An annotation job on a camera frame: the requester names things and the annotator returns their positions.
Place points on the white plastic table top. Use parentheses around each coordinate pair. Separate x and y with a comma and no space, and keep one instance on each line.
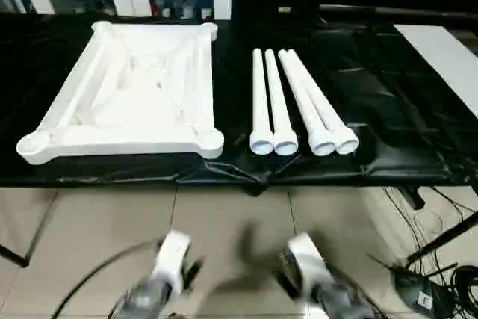
(127,110)

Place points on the black round floor device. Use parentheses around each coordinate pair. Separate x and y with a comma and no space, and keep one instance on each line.
(417,289)

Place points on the white plastic table leg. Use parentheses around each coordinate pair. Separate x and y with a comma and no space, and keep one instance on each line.
(260,102)
(320,102)
(278,102)
(305,106)

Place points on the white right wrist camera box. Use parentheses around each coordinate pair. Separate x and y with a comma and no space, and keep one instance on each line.
(306,259)

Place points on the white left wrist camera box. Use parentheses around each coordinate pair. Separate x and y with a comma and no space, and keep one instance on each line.
(172,255)

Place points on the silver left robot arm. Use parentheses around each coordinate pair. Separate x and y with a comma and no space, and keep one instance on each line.
(146,298)

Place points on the dark horizontal rail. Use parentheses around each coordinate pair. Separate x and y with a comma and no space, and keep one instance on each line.
(403,13)

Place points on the white flat panel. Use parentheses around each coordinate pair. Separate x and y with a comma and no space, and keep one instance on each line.
(448,57)

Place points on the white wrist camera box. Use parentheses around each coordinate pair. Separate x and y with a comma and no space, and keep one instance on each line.
(172,255)
(306,259)

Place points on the black plastic mat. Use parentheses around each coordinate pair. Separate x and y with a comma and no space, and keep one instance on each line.
(388,117)

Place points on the black stand leg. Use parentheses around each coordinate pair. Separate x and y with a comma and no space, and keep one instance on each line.
(444,238)

